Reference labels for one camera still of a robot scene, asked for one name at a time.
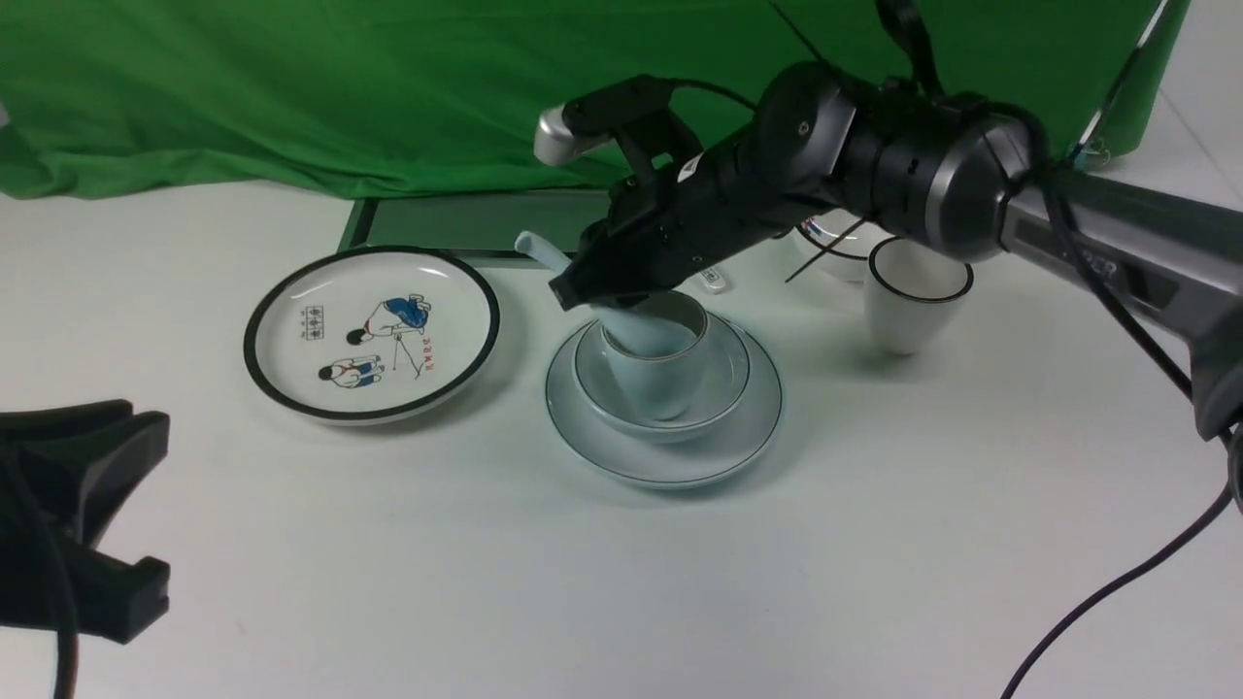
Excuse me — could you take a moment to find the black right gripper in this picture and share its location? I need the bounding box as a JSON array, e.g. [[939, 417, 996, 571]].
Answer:
[[572, 136, 837, 308]]

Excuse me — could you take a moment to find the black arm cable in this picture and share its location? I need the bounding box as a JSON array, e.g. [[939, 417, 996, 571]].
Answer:
[[670, 0, 1243, 699]]

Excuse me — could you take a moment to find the pale blue flat plate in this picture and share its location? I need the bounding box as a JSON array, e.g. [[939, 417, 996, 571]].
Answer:
[[544, 313, 786, 488]]

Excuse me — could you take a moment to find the white cup black rim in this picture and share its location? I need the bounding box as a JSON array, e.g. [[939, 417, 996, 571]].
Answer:
[[864, 236, 975, 354]]

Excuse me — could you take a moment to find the plain white spoon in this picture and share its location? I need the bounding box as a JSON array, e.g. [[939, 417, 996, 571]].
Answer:
[[512, 230, 648, 338]]

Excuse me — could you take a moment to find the illustrated plate black rim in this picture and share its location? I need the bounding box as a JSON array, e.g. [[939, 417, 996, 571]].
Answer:
[[242, 245, 501, 427]]

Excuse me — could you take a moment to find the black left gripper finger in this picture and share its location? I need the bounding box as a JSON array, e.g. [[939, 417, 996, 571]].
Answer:
[[1, 399, 172, 545], [1, 522, 172, 646]]

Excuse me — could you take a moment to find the green backdrop cloth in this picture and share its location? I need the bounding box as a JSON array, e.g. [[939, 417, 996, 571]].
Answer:
[[1, 1, 1158, 199]]

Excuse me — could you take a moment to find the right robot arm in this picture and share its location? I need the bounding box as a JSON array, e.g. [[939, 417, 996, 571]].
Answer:
[[533, 61, 1242, 500]]

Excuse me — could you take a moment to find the pale blue cup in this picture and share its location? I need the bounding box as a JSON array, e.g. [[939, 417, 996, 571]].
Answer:
[[602, 291, 712, 420]]

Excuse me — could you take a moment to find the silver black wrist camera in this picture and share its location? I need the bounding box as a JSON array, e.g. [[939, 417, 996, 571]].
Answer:
[[533, 75, 704, 185]]

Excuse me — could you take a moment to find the pale blue bowl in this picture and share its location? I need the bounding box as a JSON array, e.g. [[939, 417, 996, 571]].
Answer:
[[571, 316, 751, 444]]

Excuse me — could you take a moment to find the dark green rectangular tray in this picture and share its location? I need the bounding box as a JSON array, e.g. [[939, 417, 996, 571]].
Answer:
[[338, 189, 609, 257]]

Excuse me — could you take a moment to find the white spoon with printed handle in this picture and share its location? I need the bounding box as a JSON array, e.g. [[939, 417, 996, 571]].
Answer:
[[697, 267, 731, 295]]

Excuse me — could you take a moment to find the blue binder clip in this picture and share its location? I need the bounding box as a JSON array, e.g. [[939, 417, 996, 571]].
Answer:
[[1065, 139, 1112, 172]]

